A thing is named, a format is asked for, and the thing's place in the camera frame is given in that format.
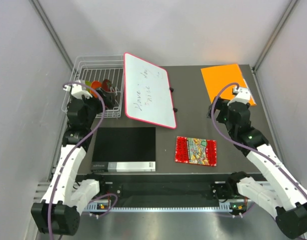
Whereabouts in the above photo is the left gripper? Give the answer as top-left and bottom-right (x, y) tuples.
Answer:
(78, 87), (115, 128)

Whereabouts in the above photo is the red floral plate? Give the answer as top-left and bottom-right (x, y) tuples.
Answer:
(101, 79), (115, 93)

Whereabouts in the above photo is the orange plate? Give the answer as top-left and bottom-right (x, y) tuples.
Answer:
(90, 81), (102, 98)

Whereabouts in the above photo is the lime green plate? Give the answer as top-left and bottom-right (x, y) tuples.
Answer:
(85, 81), (92, 87)

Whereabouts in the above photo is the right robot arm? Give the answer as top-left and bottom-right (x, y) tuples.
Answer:
(207, 97), (307, 239)

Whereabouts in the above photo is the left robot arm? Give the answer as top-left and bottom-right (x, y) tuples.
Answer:
(31, 88), (112, 240)

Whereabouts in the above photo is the orange paper folder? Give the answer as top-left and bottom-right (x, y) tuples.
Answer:
(200, 63), (249, 103)

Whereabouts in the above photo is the pink framed whiteboard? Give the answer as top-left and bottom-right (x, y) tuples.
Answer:
(123, 52), (177, 129)

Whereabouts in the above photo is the black flat box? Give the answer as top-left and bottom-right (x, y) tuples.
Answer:
(90, 127), (156, 173)

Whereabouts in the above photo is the white wire dish rack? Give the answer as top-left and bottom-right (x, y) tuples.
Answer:
(62, 55), (124, 127)

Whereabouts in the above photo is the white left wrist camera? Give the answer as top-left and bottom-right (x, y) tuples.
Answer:
(63, 80), (93, 100)

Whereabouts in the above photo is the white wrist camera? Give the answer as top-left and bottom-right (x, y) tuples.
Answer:
(230, 86), (251, 104)
(63, 80), (93, 100)

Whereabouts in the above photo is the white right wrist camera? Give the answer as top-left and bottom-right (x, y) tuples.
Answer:
(230, 86), (251, 104)

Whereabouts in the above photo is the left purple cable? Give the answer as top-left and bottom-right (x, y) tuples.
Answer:
(47, 81), (119, 240)

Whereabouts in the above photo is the purple cable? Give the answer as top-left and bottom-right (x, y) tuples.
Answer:
(47, 81), (119, 240)
(210, 82), (307, 201)

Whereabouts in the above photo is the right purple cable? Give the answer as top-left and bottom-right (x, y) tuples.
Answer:
(210, 82), (307, 201)

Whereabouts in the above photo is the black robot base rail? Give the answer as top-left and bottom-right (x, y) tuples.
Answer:
(76, 173), (244, 209)

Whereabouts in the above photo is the grey slotted cable duct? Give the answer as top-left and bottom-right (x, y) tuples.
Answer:
(83, 200), (247, 214)

